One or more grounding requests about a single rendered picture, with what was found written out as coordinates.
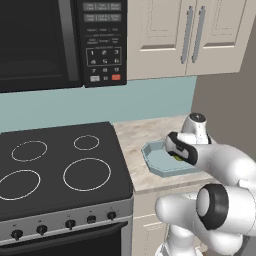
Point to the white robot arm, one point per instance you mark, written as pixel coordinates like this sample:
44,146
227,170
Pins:
230,166

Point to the light blue tupperware container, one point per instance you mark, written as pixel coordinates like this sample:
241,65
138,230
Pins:
156,163

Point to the black hob stove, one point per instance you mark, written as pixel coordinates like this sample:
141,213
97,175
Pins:
60,156

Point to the black stove knob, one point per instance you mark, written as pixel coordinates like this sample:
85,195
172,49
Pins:
16,234
111,215
91,219
41,229
70,224

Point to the black microwave oven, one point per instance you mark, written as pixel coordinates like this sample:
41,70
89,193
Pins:
103,40

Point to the beige base cupboard door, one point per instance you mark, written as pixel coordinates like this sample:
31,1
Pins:
146,238

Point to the black oven door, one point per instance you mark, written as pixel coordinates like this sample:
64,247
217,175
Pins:
83,245

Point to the black microwave door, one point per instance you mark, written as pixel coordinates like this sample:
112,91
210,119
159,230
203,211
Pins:
33,40

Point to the beige wall cupboard door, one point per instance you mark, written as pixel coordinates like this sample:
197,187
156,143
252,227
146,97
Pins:
160,36
223,33

